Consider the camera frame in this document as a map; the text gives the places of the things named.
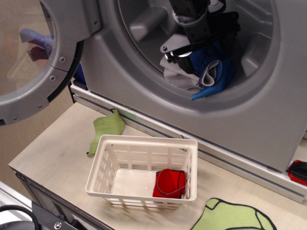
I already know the green cloth behind basket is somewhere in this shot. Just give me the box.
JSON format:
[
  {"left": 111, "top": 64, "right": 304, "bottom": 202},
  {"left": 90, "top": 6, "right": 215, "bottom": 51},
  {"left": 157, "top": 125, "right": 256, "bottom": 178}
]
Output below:
[{"left": 86, "top": 108, "right": 125, "bottom": 156}]

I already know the aluminium profile rail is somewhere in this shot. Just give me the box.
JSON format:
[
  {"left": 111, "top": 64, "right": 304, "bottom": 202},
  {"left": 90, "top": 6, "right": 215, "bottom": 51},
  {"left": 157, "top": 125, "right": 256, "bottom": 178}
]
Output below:
[{"left": 70, "top": 85, "right": 307, "bottom": 203}]

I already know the blue plastic object behind door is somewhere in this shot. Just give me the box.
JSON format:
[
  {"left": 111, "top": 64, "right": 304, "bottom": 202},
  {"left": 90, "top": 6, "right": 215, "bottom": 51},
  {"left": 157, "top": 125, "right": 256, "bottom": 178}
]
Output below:
[{"left": 19, "top": 28, "right": 54, "bottom": 62}]

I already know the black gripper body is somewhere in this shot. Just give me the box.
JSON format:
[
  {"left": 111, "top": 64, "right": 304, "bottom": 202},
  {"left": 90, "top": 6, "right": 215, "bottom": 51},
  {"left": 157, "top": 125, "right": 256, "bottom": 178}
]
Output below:
[{"left": 160, "top": 11, "right": 240, "bottom": 61}]

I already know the grey toy washing machine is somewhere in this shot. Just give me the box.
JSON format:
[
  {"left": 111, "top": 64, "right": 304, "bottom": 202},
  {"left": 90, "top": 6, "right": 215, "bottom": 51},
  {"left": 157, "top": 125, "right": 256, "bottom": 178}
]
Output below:
[{"left": 81, "top": 0, "right": 307, "bottom": 171}]

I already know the black metal bracket with bolt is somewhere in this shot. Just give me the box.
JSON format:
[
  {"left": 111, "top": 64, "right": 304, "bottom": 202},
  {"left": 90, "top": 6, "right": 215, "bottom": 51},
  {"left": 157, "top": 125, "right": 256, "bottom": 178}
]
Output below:
[{"left": 32, "top": 201, "right": 86, "bottom": 230}]

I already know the blue and grey cloth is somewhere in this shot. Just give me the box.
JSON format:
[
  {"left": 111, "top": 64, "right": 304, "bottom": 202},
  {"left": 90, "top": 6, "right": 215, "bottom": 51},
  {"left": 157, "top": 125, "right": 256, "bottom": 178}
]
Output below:
[{"left": 160, "top": 42, "right": 236, "bottom": 101}]

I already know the green felt shirt cutout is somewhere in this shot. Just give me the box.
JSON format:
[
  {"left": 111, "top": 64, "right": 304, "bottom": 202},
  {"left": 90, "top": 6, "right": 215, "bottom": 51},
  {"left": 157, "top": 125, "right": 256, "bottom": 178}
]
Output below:
[{"left": 192, "top": 198, "right": 277, "bottom": 230}]

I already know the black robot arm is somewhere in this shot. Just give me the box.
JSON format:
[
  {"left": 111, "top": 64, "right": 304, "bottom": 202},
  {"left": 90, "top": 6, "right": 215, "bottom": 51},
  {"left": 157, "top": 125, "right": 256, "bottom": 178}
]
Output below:
[{"left": 160, "top": 0, "right": 240, "bottom": 74}]

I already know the black cable bottom left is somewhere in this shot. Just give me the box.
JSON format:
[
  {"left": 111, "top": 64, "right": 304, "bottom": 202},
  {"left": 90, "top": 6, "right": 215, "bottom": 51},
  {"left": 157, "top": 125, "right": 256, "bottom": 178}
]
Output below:
[{"left": 0, "top": 204, "right": 40, "bottom": 230}]

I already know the red and black tool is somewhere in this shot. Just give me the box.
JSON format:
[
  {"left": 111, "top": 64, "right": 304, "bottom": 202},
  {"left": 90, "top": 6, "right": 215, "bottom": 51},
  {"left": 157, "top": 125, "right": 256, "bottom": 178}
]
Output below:
[{"left": 287, "top": 160, "right": 307, "bottom": 186}]

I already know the red cloth with dark trim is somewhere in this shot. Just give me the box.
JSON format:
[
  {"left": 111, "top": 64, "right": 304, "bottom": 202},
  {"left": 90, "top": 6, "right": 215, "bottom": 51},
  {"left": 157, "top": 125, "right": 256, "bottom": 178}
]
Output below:
[{"left": 153, "top": 169, "right": 187, "bottom": 199}]

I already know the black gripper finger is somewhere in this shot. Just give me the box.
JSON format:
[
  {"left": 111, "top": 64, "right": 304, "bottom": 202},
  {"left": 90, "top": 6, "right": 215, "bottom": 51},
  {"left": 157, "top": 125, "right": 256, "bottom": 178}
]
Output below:
[
  {"left": 177, "top": 56, "right": 194, "bottom": 74},
  {"left": 220, "top": 34, "right": 236, "bottom": 58}
]

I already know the grey round machine door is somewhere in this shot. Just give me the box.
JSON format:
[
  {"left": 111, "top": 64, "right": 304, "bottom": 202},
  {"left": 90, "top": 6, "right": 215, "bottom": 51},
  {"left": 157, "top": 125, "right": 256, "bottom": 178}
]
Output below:
[{"left": 0, "top": 0, "right": 101, "bottom": 126}]

